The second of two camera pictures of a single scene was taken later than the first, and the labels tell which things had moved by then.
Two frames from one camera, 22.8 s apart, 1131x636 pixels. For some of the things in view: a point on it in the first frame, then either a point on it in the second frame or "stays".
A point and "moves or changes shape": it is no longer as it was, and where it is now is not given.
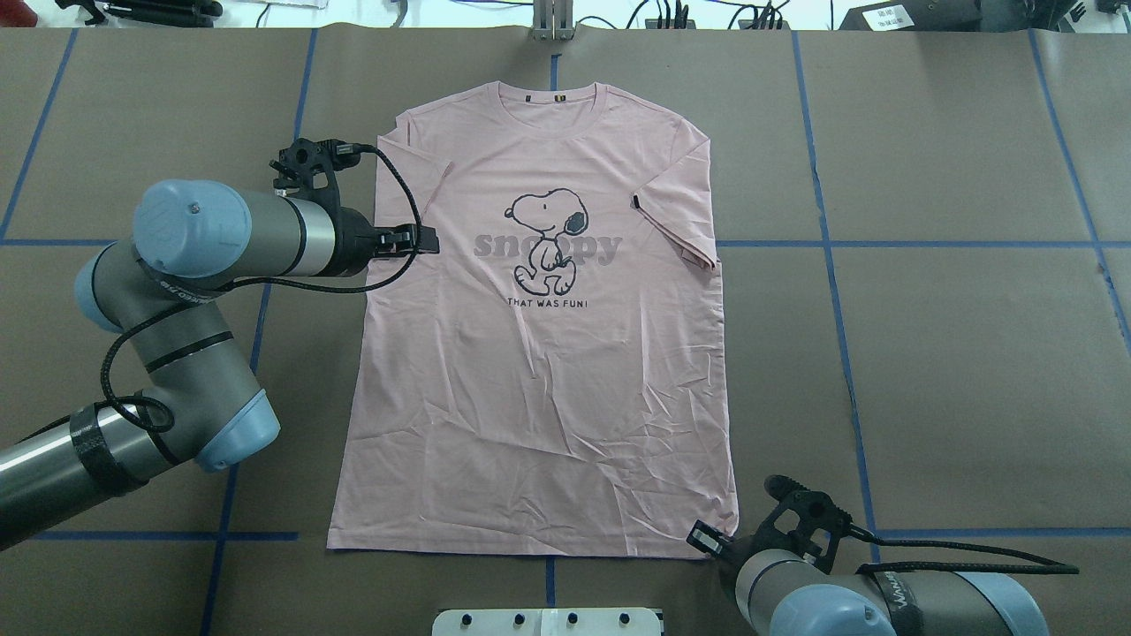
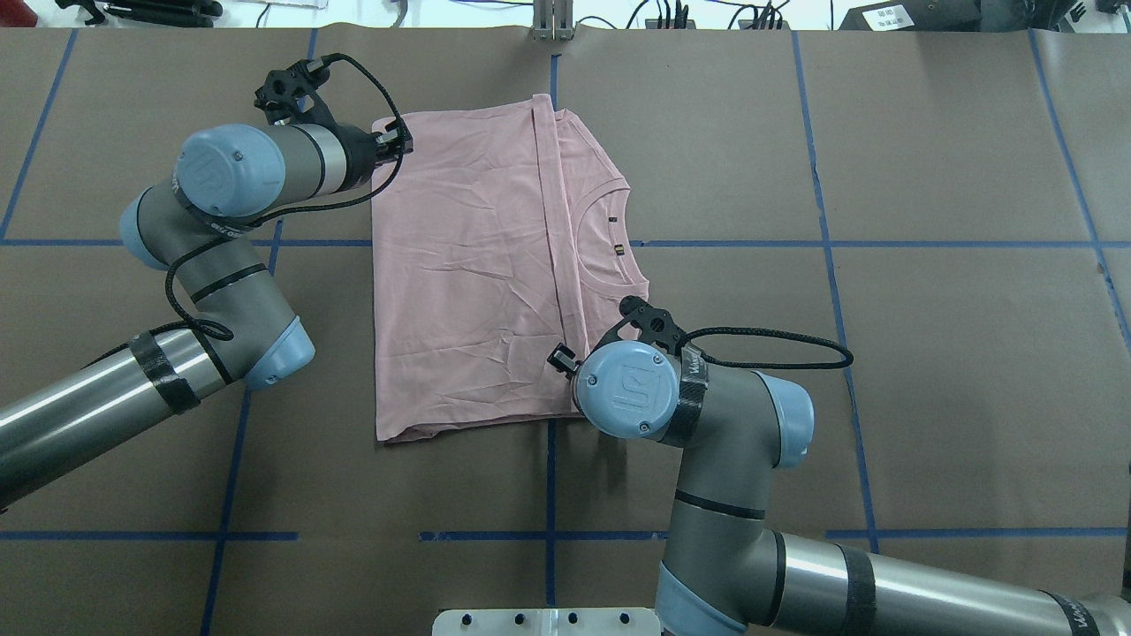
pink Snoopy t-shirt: x=553 y=381 moves or changes shape
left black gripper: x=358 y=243 -> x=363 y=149
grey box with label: x=916 y=16 stays
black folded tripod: x=150 y=13 stays
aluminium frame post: x=553 y=19 stays
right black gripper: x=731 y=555 -> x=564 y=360
